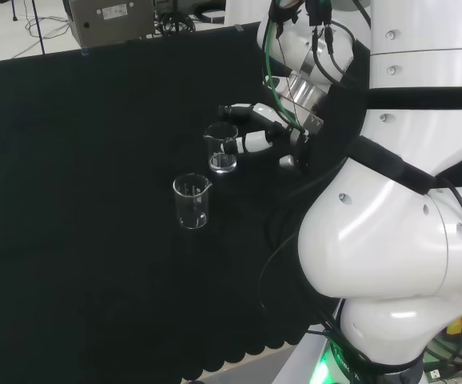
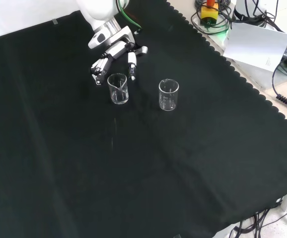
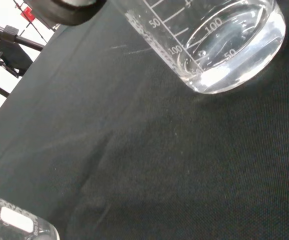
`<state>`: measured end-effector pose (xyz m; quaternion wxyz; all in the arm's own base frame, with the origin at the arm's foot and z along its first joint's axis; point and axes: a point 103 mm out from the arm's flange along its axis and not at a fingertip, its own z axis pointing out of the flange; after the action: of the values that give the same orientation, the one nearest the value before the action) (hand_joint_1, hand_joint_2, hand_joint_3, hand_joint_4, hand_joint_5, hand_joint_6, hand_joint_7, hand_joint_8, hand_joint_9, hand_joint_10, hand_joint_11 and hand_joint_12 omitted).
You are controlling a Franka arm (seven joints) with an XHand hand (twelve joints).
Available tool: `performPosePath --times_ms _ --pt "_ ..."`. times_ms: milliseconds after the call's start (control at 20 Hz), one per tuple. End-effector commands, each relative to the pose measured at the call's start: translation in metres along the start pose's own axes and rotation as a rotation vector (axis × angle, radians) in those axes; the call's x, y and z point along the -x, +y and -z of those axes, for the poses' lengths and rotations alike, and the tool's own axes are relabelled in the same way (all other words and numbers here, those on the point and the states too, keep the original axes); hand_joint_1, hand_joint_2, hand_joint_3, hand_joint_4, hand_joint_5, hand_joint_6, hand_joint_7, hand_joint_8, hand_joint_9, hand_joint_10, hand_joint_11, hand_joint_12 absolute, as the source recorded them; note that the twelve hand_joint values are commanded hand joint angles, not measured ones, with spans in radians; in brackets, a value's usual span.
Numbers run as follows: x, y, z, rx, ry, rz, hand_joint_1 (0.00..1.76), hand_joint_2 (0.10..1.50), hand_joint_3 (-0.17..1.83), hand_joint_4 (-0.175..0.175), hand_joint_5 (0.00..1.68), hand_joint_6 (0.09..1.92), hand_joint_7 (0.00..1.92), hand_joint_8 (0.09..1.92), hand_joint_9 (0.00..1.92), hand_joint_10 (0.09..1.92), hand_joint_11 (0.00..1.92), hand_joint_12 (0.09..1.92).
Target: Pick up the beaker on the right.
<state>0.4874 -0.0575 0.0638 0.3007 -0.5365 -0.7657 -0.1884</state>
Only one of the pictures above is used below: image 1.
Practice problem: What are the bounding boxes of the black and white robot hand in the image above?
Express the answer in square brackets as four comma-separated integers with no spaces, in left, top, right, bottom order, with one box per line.
[217,102,311,174]

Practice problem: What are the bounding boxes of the green cable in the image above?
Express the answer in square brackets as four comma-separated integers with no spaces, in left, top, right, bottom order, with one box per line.
[263,7,307,135]

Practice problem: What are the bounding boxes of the clear glass beaker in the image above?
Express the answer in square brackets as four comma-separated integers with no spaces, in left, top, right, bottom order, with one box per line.
[172,172,213,230]
[202,122,240,174]

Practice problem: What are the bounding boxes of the blue pole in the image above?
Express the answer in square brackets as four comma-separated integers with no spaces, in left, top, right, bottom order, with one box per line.
[30,0,46,55]

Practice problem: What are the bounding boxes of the coiled black cables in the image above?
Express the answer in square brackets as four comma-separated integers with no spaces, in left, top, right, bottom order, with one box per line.
[153,9,197,37]

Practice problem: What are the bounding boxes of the black cloth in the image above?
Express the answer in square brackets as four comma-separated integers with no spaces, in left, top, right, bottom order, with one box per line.
[0,22,372,382]

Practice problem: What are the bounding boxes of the grey metal box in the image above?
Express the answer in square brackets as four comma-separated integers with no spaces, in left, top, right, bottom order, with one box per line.
[62,0,158,47]

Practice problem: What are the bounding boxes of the black cable with plug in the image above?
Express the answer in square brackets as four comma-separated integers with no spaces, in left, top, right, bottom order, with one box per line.
[310,0,358,87]

